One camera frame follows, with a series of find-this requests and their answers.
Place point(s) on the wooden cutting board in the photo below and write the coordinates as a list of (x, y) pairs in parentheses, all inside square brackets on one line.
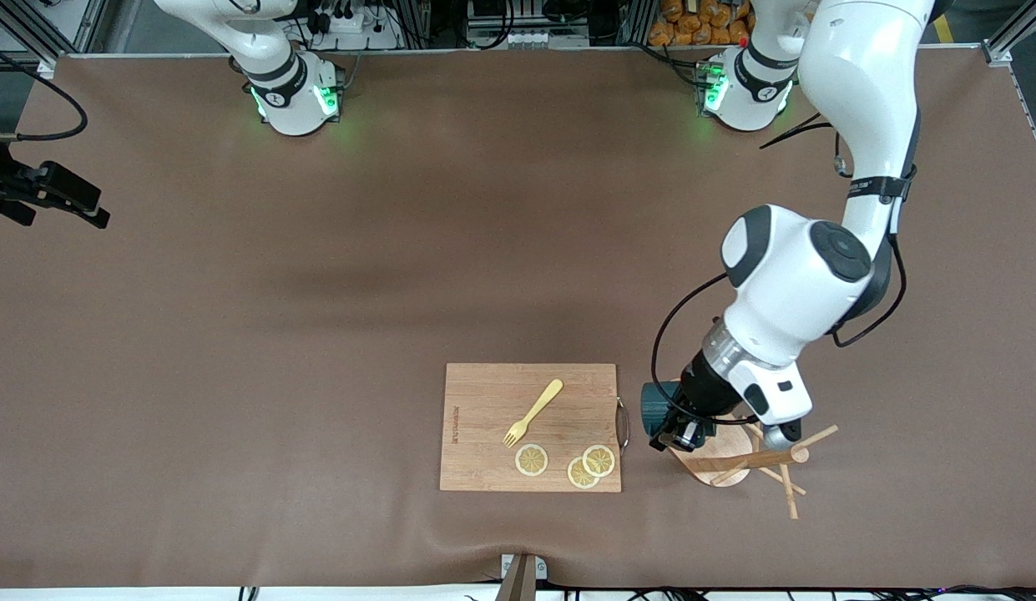
[(484, 401)]

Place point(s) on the lemon slice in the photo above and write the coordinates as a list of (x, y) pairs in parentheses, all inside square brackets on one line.
[(532, 460), (577, 477), (599, 460)]

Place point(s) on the orange snack pile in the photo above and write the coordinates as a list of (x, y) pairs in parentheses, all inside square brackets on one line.
[(693, 25)]

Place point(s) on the aluminium frame post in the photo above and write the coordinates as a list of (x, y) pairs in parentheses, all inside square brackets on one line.
[(1010, 37), (58, 33)]

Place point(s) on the grey metal clamp bracket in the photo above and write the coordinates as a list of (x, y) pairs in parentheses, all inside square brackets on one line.
[(522, 580)]

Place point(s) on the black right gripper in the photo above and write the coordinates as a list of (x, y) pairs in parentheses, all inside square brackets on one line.
[(8, 185)]

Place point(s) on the brown table mat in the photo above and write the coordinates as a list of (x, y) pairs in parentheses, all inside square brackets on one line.
[(317, 417)]

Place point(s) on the wooden cup rack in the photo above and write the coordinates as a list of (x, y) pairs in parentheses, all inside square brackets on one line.
[(735, 461)]

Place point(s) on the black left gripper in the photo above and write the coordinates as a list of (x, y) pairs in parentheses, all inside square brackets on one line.
[(706, 391)]

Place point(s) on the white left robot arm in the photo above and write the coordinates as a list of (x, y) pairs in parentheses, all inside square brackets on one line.
[(818, 284)]

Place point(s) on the white power strip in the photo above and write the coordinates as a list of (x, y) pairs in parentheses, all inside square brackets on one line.
[(351, 23)]

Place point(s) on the dark green cup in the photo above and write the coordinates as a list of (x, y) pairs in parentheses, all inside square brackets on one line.
[(655, 405)]

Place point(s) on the yellow plastic fork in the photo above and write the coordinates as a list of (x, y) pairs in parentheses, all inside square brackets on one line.
[(534, 411)]

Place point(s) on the background electronics rack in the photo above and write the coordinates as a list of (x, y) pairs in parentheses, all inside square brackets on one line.
[(526, 37)]

